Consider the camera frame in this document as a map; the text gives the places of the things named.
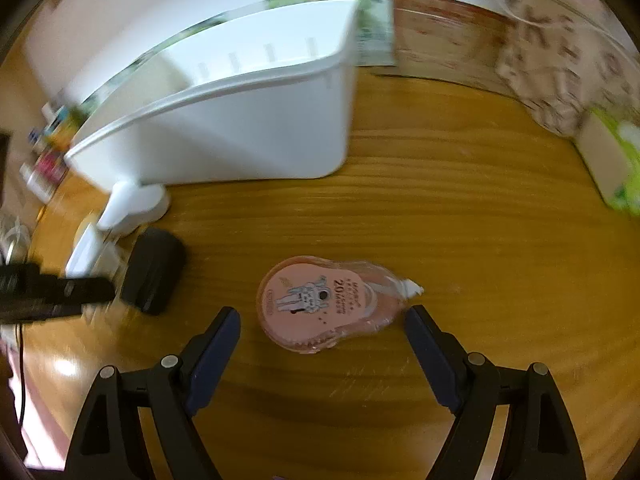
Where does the black power adapter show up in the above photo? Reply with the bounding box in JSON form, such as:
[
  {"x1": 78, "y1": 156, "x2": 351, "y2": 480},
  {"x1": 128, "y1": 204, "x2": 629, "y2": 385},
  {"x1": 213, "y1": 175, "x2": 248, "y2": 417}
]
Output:
[{"x1": 119, "y1": 228, "x2": 186, "y2": 315}]

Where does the pink correction tape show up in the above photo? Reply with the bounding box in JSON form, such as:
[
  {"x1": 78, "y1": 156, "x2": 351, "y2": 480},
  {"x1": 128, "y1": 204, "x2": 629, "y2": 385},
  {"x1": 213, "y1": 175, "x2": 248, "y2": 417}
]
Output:
[{"x1": 256, "y1": 256, "x2": 423, "y2": 354}]

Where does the round gold compact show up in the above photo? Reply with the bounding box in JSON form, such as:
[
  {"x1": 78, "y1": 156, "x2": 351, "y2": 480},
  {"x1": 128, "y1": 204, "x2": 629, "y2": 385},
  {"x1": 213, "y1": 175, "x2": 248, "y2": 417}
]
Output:
[{"x1": 74, "y1": 211, "x2": 100, "y2": 240}]

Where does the white square charger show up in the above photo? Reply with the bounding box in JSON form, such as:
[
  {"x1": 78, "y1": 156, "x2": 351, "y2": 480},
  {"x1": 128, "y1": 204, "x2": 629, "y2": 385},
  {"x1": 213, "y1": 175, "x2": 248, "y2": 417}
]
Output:
[{"x1": 65, "y1": 223, "x2": 122, "y2": 278}]

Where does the white spray bottle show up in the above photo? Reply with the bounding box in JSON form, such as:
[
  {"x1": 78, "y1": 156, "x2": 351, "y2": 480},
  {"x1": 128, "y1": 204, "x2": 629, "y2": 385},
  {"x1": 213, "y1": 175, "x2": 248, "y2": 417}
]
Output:
[{"x1": 20, "y1": 162, "x2": 55, "y2": 204}]

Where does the pink can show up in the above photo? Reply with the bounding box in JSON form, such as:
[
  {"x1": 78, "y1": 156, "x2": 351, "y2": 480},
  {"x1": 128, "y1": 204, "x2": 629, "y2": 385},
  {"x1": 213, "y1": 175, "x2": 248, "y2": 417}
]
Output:
[{"x1": 35, "y1": 151, "x2": 68, "y2": 186}]

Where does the orange juice carton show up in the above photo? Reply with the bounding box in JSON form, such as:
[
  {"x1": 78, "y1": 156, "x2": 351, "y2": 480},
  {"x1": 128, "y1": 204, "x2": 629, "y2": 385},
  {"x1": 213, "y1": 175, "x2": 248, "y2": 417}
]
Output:
[{"x1": 46, "y1": 106, "x2": 86, "y2": 153}]

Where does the green tissue pack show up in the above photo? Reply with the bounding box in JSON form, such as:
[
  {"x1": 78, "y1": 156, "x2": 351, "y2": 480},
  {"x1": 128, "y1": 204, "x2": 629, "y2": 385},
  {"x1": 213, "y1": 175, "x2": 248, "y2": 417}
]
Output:
[{"x1": 575, "y1": 107, "x2": 639, "y2": 217}]

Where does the white plastic storage bin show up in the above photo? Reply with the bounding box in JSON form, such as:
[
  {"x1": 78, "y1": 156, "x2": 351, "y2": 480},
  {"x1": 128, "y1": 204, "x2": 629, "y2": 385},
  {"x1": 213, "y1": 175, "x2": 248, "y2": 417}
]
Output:
[{"x1": 65, "y1": 0, "x2": 358, "y2": 191}]

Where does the beige letter print bag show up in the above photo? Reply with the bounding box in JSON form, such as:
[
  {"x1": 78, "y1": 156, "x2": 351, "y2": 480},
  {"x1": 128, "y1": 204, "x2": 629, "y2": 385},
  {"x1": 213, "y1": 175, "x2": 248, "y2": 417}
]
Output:
[{"x1": 496, "y1": 0, "x2": 639, "y2": 138}]

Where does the green leaf print board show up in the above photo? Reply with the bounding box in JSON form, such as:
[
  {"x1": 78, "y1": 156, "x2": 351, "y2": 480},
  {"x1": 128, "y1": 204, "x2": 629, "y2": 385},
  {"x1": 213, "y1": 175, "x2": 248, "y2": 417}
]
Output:
[{"x1": 79, "y1": 0, "x2": 397, "y2": 111}]

